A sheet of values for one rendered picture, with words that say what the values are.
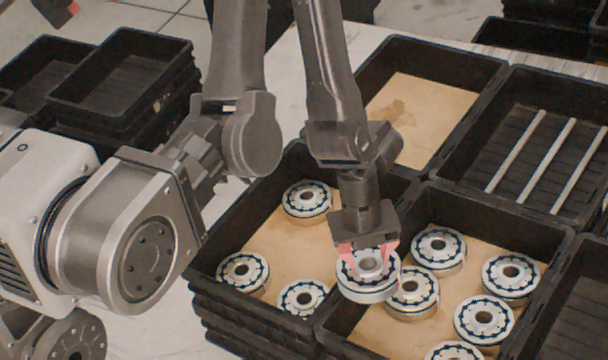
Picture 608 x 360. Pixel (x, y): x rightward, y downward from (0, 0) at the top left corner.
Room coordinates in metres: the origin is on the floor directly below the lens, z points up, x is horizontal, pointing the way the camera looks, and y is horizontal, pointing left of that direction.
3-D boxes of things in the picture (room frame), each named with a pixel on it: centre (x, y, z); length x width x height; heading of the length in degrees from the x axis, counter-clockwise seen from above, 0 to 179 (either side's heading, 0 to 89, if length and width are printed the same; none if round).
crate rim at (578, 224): (1.23, -0.47, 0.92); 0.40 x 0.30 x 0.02; 138
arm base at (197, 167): (0.72, 0.13, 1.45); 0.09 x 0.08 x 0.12; 53
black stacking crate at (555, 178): (1.23, -0.47, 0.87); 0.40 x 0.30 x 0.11; 138
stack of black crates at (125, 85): (2.26, 0.48, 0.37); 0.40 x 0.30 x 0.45; 143
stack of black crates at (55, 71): (2.50, 0.80, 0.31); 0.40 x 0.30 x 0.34; 143
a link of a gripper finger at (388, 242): (0.89, -0.09, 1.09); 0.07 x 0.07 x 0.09; 3
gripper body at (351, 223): (0.89, -0.08, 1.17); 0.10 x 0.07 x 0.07; 93
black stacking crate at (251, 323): (1.13, 0.02, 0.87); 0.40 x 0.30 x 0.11; 138
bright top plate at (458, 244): (1.06, -0.22, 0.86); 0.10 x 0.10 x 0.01
